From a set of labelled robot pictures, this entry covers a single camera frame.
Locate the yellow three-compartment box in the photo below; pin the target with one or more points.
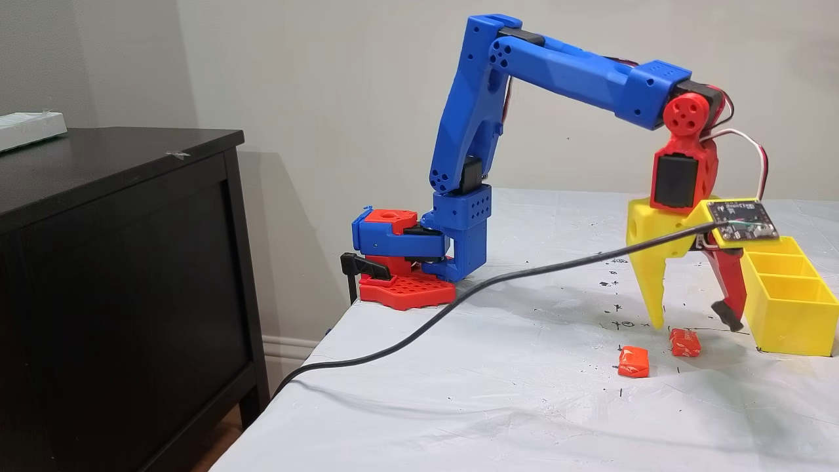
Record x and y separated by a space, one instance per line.
793 321

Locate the flat white box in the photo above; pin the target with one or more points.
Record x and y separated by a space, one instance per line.
29 128

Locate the orange wrapped candy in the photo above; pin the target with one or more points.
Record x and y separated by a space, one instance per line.
685 343
633 362

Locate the white plastic table cover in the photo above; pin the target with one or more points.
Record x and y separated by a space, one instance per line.
459 406

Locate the black table clamp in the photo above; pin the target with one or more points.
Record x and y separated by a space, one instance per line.
364 264

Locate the clear tape scrap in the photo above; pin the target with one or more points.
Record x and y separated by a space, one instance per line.
177 155

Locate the dark wooden dresser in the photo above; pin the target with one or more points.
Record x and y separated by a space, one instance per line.
118 295

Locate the camera board on yellow mount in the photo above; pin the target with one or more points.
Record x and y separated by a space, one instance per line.
744 219

